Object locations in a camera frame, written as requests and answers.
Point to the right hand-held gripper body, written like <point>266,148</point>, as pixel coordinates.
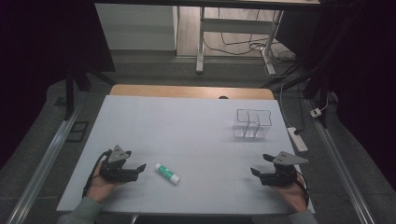
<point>281,177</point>

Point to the white green glue stick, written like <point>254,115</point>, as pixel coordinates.
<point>167,173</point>

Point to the black floor frame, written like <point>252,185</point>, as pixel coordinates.
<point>77,131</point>

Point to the person's left hand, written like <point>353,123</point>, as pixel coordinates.
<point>99,188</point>

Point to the wooden table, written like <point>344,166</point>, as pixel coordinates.
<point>186,91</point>

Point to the person's right hand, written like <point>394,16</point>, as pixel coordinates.
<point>294,197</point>

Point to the small white adapter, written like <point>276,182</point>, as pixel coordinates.
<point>316,112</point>

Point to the white cabinet panel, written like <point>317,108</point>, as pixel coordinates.
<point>135,26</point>

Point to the aluminium rail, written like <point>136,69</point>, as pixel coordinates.
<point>40,168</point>
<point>339,161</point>

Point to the white metal desk frame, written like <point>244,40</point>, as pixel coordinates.
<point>200,46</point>

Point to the white table mat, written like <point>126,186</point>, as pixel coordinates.
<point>186,133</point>

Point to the white power strip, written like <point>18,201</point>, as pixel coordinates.
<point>297,140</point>

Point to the clear plastic organizer box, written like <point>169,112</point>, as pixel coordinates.
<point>252,126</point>

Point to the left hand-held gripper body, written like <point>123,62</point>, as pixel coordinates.
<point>115,169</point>

